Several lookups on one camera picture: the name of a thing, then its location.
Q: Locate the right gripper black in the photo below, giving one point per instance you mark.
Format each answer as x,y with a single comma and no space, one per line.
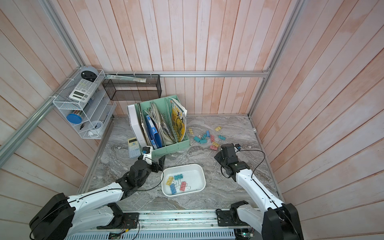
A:
218,156

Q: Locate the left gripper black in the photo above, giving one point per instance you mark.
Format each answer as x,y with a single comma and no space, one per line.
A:
156,168

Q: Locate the white plastic storage tray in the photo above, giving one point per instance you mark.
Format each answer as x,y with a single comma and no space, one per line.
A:
193,174

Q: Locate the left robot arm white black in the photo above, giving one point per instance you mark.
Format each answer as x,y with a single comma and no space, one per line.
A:
64,215

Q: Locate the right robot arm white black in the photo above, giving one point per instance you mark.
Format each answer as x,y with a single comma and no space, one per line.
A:
272,218

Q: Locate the white binder box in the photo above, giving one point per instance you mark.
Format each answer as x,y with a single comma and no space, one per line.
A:
136,125

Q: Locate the blue file folder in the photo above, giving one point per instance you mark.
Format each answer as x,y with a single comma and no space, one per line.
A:
155,137

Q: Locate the small desk calculator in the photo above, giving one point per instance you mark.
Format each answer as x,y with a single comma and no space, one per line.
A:
134,148

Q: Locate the stack of papers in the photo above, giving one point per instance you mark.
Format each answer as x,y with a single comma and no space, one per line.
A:
160,122

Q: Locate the green file organizer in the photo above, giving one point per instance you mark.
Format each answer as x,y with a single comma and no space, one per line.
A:
164,107

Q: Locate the yellow art magazine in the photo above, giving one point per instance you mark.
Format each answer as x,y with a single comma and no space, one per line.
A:
178,118

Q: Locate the white tape dispenser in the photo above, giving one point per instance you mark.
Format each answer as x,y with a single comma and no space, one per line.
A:
94,129

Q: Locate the ruler on basket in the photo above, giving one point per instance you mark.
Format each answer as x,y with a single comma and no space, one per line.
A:
126,78

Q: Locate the blue lid jar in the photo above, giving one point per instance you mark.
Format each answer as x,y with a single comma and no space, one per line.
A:
75,117

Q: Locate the white calculator on shelf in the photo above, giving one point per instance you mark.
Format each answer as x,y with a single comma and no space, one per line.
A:
83,91

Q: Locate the grey round clock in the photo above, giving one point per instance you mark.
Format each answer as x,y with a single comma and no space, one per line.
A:
89,73

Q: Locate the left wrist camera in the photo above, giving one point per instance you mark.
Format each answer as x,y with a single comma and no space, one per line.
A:
147,154

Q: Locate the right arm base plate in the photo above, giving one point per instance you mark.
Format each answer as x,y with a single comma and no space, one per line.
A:
225,219

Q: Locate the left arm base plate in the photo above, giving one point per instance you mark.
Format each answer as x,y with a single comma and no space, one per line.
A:
124,221

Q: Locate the black mesh wall basket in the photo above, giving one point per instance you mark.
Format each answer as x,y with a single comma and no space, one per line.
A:
133,91

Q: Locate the white wire wall shelf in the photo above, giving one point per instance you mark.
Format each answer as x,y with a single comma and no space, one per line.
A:
98,108

